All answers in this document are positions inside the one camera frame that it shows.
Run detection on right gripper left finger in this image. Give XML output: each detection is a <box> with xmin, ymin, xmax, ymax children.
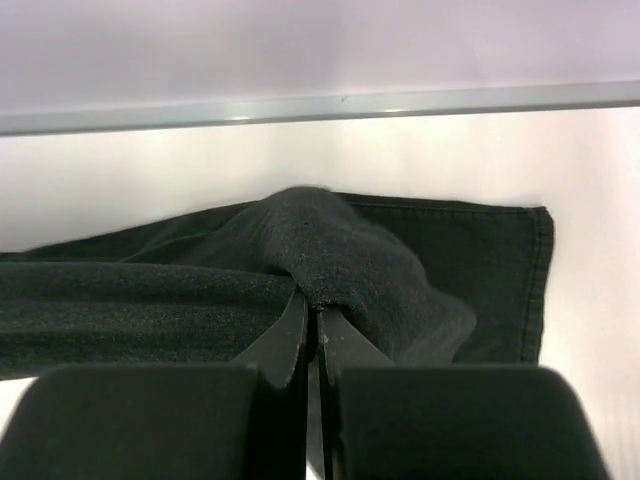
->
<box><xmin>231</xmin><ymin>289</ymin><xmax>308</xmax><ymax>390</ymax></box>

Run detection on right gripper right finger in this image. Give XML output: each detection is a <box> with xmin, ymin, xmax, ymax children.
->
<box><xmin>317</xmin><ymin>308</ymin><xmax>394</xmax><ymax>479</ymax></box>

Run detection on black trousers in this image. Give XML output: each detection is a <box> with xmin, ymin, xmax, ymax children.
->
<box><xmin>1</xmin><ymin>187</ymin><xmax>554</xmax><ymax>379</ymax></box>

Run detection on right aluminium frame post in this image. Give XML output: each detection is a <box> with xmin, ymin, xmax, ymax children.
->
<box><xmin>1</xmin><ymin>81</ymin><xmax>639</xmax><ymax>137</ymax></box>

